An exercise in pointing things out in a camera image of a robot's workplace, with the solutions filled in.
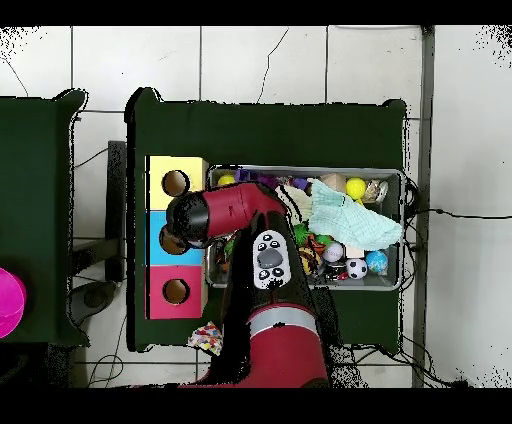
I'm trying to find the magenta plastic bowl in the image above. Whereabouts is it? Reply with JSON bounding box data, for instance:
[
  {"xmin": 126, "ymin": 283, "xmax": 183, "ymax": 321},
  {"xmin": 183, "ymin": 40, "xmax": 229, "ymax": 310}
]
[{"xmin": 0, "ymin": 266, "xmax": 28, "ymax": 339}]

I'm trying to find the purple rubber toy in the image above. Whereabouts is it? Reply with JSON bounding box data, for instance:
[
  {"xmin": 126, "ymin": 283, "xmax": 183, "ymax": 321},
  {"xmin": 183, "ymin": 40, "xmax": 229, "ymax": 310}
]
[{"xmin": 255, "ymin": 173, "xmax": 281, "ymax": 190}]

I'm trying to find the wooden box with three holes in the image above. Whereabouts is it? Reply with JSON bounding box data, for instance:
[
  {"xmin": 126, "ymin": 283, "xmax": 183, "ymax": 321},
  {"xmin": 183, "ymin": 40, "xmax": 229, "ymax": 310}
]
[{"xmin": 145, "ymin": 155, "xmax": 210, "ymax": 320}]

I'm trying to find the black and white football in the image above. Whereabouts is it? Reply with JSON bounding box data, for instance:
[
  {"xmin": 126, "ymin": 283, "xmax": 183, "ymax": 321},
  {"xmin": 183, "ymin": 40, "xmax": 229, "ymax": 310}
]
[{"xmin": 346, "ymin": 258, "xmax": 369, "ymax": 280}]

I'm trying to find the black cable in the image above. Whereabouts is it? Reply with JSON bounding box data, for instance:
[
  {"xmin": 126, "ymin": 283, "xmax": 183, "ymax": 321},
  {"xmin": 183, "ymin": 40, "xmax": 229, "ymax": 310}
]
[{"xmin": 414, "ymin": 206, "xmax": 512, "ymax": 221}]

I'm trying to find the mint green cloth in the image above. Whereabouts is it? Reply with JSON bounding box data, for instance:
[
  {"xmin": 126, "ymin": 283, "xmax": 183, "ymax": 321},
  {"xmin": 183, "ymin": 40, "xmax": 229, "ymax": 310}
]
[{"xmin": 306, "ymin": 178, "xmax": 404, "ymax": 252}]

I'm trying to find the blue globe ball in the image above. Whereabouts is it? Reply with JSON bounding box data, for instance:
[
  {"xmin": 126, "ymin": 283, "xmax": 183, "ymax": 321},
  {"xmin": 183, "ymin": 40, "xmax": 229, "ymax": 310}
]
[{"xmin": 364, "ymin": 250, "xmax": 389, "ymax": 274}]

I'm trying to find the colourful packet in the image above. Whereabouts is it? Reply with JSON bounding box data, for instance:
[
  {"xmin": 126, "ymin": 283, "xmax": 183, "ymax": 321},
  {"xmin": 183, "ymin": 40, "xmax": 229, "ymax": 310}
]
[{"xmin": 186, "ymin": 320, "xmax": 224, "ymax": 356}]

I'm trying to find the metal wire mesh bin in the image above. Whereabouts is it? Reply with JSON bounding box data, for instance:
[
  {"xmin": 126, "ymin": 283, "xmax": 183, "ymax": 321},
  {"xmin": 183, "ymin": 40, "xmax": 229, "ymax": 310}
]
[{"xmin": 206, "ymin": 165, "xmax": 405, "ymax": 291}]

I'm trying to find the toy burger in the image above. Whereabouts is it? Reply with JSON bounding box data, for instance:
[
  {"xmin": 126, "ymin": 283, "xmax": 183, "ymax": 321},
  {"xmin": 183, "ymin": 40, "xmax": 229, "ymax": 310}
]
[{"xmin": 297, "ymin": 245, "xmax": 322, "ymax": 277}]

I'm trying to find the dark green tablecloth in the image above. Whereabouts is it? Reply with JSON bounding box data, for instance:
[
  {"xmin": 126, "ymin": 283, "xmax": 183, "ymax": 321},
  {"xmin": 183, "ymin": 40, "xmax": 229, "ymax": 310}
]
[
  {"xmin": 125, "ymin": 86, "xmax": 408, "ymax": 354},
  {"xmin": 0, "ymin": 89, "xmax": 91, "ymax": 347}
]

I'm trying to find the black upright panel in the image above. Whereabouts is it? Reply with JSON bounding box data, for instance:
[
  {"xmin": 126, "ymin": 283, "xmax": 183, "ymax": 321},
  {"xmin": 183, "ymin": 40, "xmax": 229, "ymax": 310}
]
[{"xmin": 105, "ymin": 139, "xmax": 128, "ymax": 281}]

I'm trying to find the grey metal bar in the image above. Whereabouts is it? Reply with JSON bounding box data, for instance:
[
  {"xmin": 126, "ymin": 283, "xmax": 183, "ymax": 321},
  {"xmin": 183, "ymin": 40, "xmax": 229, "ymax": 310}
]
[{"xmin": 411, "ymin": 25, "xmax": 436, "ymax": 388}]

